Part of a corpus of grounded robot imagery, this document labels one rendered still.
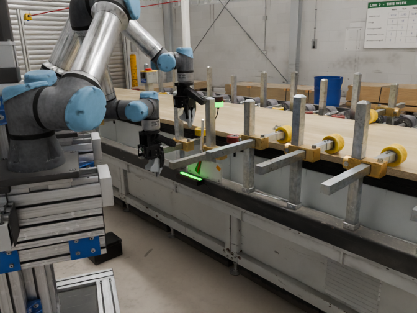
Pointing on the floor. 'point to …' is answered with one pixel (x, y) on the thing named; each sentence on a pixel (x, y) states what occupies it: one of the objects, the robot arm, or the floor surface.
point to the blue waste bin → (332, 93)
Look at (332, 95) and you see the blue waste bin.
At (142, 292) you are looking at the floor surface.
